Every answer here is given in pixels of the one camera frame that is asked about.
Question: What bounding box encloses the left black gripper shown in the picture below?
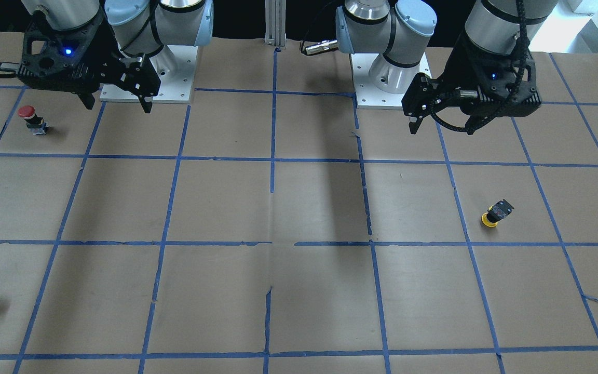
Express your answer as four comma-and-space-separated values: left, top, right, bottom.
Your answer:
401, 73, 480, 135

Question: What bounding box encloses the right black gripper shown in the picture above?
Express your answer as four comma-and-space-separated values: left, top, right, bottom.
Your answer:
77, 50, 161, 114

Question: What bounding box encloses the yellow push button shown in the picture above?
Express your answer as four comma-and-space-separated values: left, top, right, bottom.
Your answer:
481, 199, 514, 228

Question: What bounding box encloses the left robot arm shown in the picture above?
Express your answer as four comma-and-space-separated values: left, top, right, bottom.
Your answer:
335, 1, 557, 135

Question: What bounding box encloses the red push button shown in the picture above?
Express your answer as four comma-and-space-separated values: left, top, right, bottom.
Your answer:
17, 105, 48, 135

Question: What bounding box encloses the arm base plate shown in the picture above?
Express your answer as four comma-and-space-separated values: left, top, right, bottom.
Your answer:
100, 46, 198, 104
350, 53, 431, 110

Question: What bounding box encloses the aluminium frame post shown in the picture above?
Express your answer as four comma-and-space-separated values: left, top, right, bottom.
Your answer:
264, 0, 287, 49

